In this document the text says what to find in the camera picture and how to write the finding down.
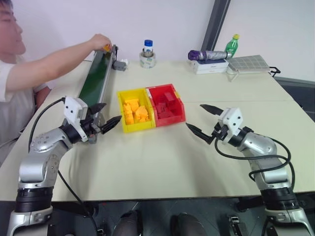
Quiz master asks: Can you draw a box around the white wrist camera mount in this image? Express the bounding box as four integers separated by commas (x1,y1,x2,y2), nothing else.
218,107,245,145
63,96,89,143

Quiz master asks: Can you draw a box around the dark rounded shape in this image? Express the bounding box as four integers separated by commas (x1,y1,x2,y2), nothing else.
114,210,143,236
171,212,210,236

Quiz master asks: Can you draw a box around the white box dark lid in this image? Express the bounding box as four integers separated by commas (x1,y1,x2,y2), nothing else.
189,58,229,70

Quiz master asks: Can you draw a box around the white wire stand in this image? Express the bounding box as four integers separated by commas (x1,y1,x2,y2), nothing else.
226,68,241,82

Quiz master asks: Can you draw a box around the person's right hand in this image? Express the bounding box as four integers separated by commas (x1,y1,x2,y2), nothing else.
87,33,112,51

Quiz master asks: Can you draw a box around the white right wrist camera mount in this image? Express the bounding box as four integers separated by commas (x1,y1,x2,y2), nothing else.
218,107,245,145

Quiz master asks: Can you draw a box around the grey wall pillar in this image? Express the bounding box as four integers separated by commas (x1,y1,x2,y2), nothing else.
200,0,232,52

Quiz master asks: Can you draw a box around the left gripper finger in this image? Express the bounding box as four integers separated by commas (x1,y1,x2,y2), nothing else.
88,102,108,115
100,115,123,135

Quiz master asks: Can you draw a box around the black table clamp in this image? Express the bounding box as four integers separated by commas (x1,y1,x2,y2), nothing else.
227,215,249,236

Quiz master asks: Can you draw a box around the white flat box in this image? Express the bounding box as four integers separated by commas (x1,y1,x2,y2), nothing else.
193,66,228,75

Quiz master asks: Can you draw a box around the green conveyor belt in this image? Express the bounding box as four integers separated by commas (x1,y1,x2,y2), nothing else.
77,44,119,145

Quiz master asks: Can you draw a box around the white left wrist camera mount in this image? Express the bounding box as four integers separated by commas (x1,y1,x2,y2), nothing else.
63,96,89,143

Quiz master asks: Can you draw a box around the grey grid panel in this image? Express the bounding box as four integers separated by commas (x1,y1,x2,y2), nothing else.
226,54,271,74

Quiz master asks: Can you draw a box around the person in white shirt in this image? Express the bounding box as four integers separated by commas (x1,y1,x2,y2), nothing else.
0,0,52,168

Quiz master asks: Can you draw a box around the white bottle blue cap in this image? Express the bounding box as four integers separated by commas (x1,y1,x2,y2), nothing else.
143,39,155,58

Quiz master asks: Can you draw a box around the yellow plastic bin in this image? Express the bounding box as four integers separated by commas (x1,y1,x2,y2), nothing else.
116,88,156,134

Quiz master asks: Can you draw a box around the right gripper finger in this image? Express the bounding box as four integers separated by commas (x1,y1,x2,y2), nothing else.
185,122,214,145
199,104,224,117

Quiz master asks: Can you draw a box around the green soda bottle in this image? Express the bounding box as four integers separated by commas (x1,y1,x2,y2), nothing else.
225,33,241,59

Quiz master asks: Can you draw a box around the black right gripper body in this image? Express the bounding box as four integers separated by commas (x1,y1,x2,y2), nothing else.
210,122,231,144

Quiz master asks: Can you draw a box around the red plastic bin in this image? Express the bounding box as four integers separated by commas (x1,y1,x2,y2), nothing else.
145,83,186,128

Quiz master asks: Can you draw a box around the white tape roll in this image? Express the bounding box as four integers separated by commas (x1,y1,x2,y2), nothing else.
139,51,157,69

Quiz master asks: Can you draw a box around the folded grey purple umbrella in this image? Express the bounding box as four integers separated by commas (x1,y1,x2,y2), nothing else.
188,50,233,60

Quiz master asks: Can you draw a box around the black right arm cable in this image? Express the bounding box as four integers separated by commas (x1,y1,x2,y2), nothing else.
214,137,296,191

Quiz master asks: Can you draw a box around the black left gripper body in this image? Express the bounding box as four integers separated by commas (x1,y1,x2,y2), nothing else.
80,110,103,138

